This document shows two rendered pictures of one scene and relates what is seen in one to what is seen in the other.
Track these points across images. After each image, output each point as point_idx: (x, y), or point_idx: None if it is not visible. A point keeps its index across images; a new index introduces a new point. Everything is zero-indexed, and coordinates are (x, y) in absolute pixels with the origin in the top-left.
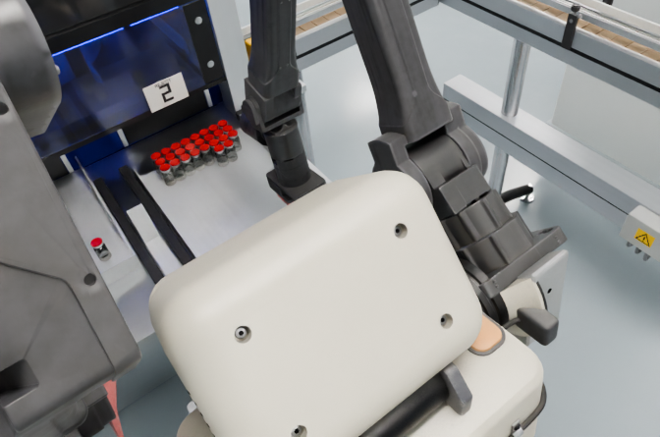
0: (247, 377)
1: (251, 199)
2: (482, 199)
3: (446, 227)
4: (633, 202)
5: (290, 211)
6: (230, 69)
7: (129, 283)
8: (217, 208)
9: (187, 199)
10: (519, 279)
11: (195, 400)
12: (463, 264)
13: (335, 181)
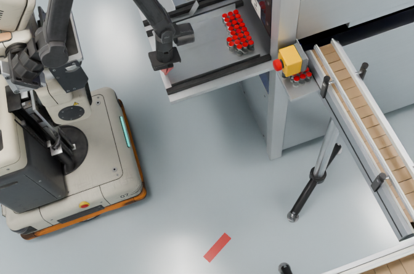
0: None
1: (196, 56)
2: (24, 51)
3: None
4: None
5: None
6: (271, 37)
7: (169, 8)
8: (197, 41)
9: (209, 29)
10: (7, 61)
11: None
12: (20, 48)
13: None
